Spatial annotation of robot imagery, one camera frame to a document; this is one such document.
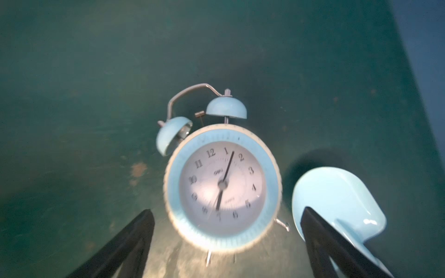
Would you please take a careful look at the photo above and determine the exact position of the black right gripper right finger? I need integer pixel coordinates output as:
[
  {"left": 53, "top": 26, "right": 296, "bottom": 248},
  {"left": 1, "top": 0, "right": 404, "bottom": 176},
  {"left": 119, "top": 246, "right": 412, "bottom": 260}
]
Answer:
[{"left": 300, "top": 207, "right": 390, "bottom": 278}]

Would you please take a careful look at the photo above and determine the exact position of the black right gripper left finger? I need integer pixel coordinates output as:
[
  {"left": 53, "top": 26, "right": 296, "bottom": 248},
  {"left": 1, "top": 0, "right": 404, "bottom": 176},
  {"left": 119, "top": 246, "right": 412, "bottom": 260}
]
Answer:
[{"left": 68, "top": 209, "right": 155, "bottom": 278}]

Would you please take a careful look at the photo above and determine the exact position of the blue twin-bell alarm clock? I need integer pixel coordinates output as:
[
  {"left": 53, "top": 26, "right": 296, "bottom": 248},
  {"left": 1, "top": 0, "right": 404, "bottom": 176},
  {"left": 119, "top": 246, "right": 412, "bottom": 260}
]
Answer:
[{"left": 156, "top": 83, "right": 290, "bottom": 257}]

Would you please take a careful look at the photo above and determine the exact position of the light blue plastic spoon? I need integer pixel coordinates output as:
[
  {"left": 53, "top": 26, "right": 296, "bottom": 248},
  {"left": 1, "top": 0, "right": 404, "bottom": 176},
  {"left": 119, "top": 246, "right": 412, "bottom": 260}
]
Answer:
[{"left": 292, "top": 167, "right": 393, "bottom": 277}]

